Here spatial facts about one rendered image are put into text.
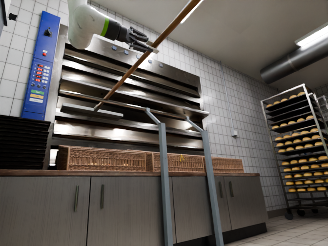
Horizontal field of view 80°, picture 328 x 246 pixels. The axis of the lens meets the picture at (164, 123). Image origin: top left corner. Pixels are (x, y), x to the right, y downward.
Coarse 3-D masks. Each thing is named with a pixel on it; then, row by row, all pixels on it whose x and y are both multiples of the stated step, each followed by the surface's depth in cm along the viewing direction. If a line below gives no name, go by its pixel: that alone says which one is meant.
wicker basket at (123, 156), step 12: (60, 156) 148; (72, 156) 122; (84, 156) 126; (96, 156) 131; (108, 156) 135; (120, 156) 140; (132, 156) 145; (144, 156) 151; (60, 168) 139; (72, 168) 120; (84, 168) 124; (96, 168) 128; (108, 168) 133; (120, 168) 137; (132, 168) 142; (144, 168) 148
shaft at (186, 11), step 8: (192, 0) 81; (200, 0) 80; (184, 8) 85; (192, 8) 84; (184, 16) 87; (176, 24) 91; (168, 32) 96; (160, 40) 101; (144, 56) 112; (136, 64) 119; (128, 72) 127; (120, 80) 137; (112, 88) 148
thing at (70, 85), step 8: (64, 80) 169; (72, 80) 172; (64, 88) 178; (72, 88) 179; (80, 88) 181; (88, 88) 182; (96, 88) 184; (104, 88) 187; (96, 96) 194; (104, 96) 196; (112, 96) 198; (120, 96) 200; (128, 96) 202; (136, 96) 205; (136, 104) 217; (144, 104) 220; (152, 104) 222; (160, 104) 225; (168, 104) 228; (168, 112) 243; (176, 112) 246; (184, 112) 249; (192, 112) 252; (200, 112) 256; (200, 120) 275
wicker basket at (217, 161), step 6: (204, 156) 250; (204, 162) 187; (216, 162) 192; (222, 162) 197; (228, 162) 202; (234, 162) 207; (240, 162) 213; (204, 168) 186; (216, 168) 189; (222, 168) 194; (228, 168) 200; (234, 168) 221; (240, 168) 209
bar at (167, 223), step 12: (84, 96) 149; (144, 108) 178; (156, 120) 162; (204, 132) 181; (204, 144) 178; (168, 180) 141; (168, 192) 138; (168, 204) 135; (216, 204) 160; (168, 216) 132; (216, 216) 156; (168, 228) 130; (216, 228) 154; (168, 240) 127; (216, 240) 153
